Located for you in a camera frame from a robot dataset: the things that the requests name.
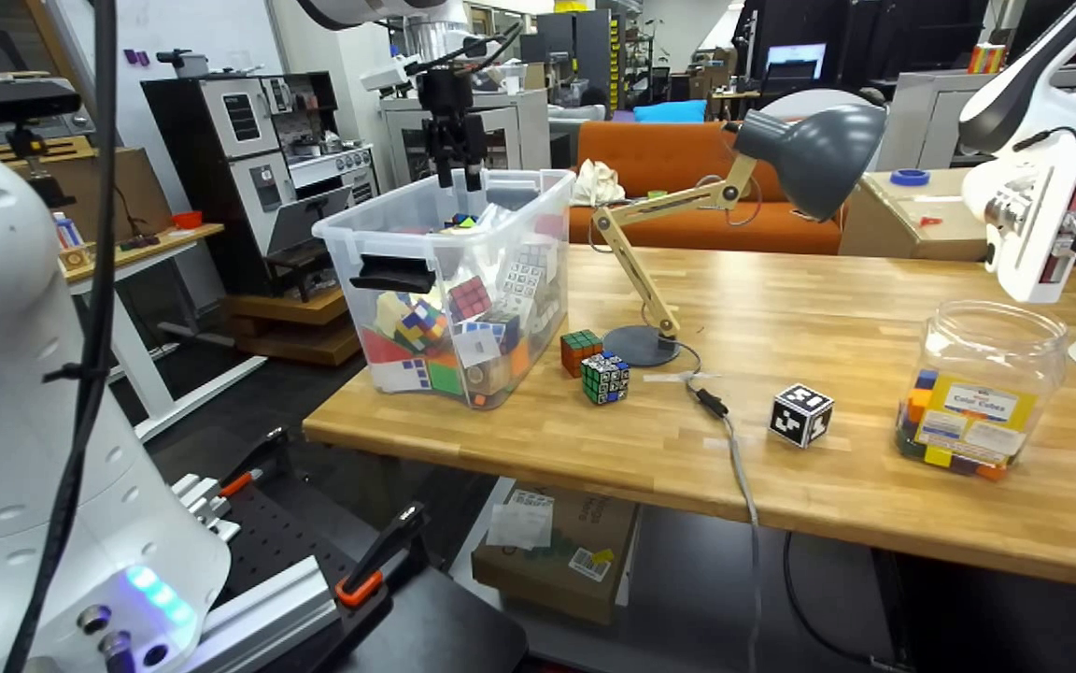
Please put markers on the clear jar with blocks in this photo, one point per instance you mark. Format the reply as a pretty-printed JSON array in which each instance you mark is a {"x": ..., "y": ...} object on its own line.
[{"x": 979, "y": 388}]

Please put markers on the cardboard box under table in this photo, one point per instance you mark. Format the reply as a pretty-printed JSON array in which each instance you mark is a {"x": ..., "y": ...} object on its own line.
[{"x": 560, "y": 550}]

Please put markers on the pile of rubik's cubes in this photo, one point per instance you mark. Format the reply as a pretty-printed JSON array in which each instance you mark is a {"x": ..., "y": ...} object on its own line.
[{"x": 486, "y": 307}]

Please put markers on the white glass door cabinet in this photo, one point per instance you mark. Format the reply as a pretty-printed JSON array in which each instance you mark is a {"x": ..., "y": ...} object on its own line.
[{"x": 517, "y": 133}]

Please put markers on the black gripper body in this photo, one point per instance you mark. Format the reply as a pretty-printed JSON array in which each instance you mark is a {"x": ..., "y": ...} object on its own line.
[{"x": 455, "y": 129}]

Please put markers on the red green rubik's cube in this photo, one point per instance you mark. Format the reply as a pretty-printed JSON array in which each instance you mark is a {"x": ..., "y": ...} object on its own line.
[{"x": 578, "y": 351}]

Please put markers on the orange handled clamp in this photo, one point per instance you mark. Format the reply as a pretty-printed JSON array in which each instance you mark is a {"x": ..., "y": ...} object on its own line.
[
  {"x": 267, "y": 458},
  {"x": 401, "y": 542}
]

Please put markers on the white camera stand right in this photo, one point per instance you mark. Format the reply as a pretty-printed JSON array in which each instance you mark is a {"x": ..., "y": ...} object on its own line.
[{"x": 1024, "y": 189}]

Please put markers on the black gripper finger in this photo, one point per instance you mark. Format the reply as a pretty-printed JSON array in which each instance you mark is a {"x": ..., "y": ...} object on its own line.
[
  {"x": 444, "y": 201},
  {"x": 475, "y": 196}
]

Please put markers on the grey wooden desk lamp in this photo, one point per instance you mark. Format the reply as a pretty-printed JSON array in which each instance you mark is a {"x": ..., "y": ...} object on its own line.
[{"x": 816, "y": 158}]

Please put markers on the rubik's cube on table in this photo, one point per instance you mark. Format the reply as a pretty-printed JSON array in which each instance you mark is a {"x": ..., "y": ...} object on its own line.
[{"x": 602, "y": 381}]

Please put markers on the white black cabinet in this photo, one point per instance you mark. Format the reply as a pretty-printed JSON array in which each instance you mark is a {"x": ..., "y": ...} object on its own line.
[{"x": 263, "y": 158}]

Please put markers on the black white tag cube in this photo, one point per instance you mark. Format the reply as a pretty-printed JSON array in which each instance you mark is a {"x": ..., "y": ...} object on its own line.
[{"x": 801, "y": 413}]

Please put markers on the clear plastic storage bin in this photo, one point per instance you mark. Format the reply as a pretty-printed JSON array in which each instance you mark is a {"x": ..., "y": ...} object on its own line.
[{"x": 375, "y": 246}]

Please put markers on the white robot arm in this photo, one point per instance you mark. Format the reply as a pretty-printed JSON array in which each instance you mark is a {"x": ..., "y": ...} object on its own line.
[{"x": 103, "y": 562}]

